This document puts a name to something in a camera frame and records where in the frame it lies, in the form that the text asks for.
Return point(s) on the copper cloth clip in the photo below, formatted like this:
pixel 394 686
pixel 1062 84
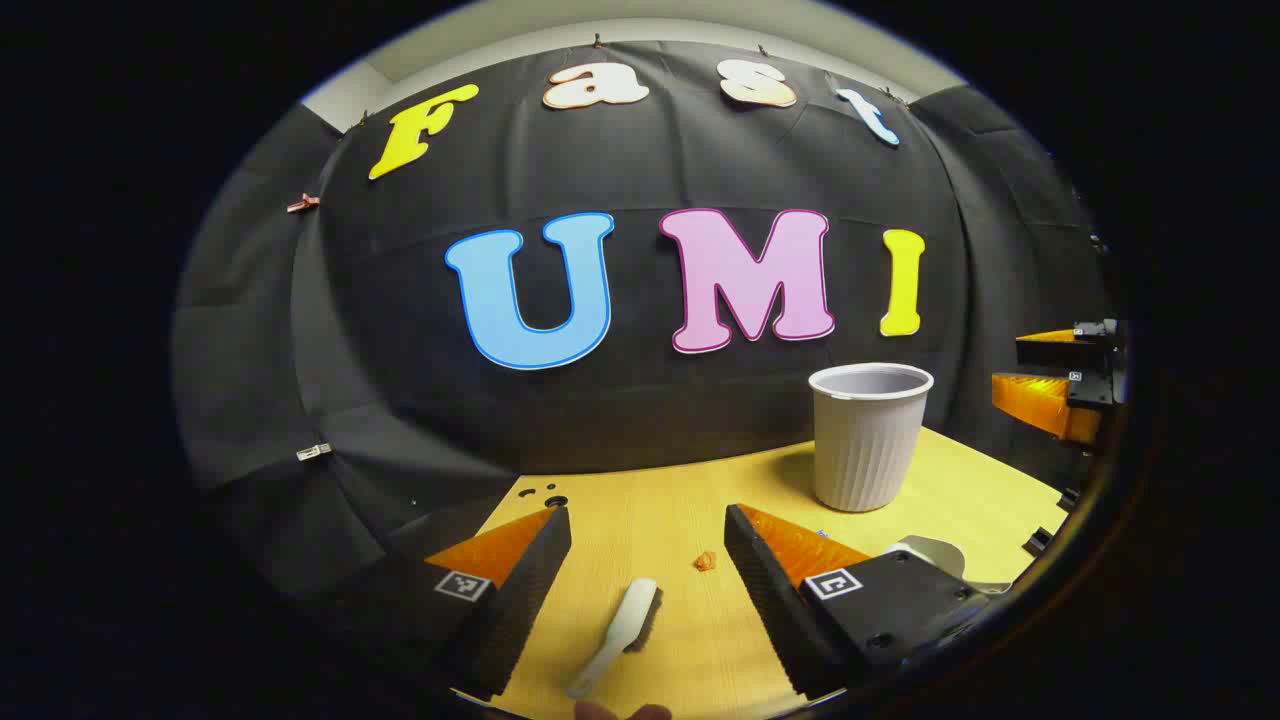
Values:
pixel 303 203

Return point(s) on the wooden desktop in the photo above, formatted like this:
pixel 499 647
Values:
pixel 650 530

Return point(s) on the white cloth clip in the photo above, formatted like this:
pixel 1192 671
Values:
pixel 313 452

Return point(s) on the grey ribbed garbage bin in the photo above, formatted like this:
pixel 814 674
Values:
pixel 865 450

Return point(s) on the black desk edge bracket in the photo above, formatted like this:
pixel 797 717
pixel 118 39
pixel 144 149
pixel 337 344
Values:
pixel 1069 498
pixel 1037 541

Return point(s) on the small white broom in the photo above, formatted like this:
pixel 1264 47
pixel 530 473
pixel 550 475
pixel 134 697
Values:
pixel 625 625

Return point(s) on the white dustpan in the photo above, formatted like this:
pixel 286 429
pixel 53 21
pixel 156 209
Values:
pixel 940 555

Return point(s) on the orange paper trash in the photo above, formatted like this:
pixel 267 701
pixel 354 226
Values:
pixel 705 561

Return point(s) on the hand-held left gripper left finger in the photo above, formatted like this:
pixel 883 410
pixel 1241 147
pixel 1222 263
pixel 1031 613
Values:
pixel 520 610

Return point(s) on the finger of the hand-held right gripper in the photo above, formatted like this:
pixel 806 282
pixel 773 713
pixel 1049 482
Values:
pixel 1050 352
pixel 1040 400

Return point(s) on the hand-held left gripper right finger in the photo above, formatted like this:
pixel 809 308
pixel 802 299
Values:
pixel 775 610

